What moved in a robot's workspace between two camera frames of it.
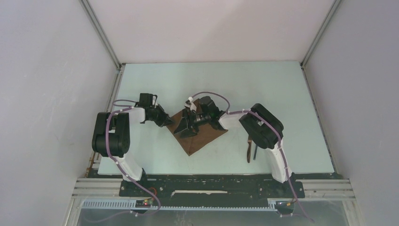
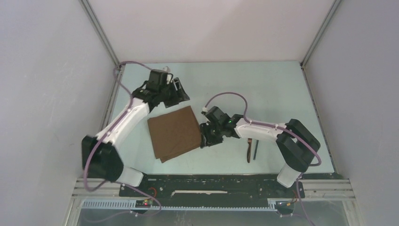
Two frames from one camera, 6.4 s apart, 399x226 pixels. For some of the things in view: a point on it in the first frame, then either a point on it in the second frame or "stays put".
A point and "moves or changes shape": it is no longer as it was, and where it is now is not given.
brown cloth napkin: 206,134 moves or changes shape
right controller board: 284,205 stays put
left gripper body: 154,114 → 169,95
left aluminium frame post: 99,31 stays put
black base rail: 211,186 stays put
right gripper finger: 186,122 → 207,135
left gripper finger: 163,119 → 182,95
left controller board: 142,203 stays put
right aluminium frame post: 335,5 stays put
